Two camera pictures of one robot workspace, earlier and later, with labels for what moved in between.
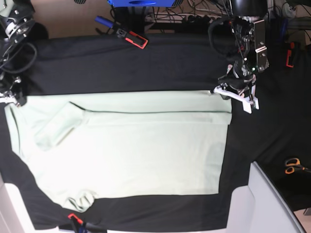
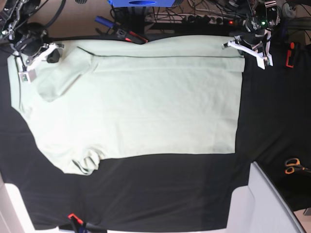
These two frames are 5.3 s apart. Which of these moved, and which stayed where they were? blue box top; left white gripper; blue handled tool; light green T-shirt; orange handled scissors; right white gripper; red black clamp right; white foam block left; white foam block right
Moved: right white gripper; light green T-shirt; left white gripper
Stayed: red black clamp right; white foam block left; blue handled tool; orange handled scissors; blue box top; white foam block right
